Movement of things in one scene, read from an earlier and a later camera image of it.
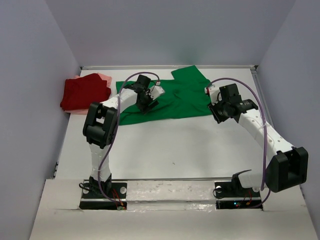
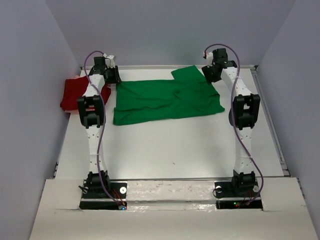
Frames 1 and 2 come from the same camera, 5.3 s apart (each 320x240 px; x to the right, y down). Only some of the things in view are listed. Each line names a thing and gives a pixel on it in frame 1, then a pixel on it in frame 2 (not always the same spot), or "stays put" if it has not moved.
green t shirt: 185,95 stays put
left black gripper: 143,108 to 116,79
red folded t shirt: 82,92 stays put
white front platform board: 170,210 stays put
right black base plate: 233,195 stays put
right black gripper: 218,118 to 210,78
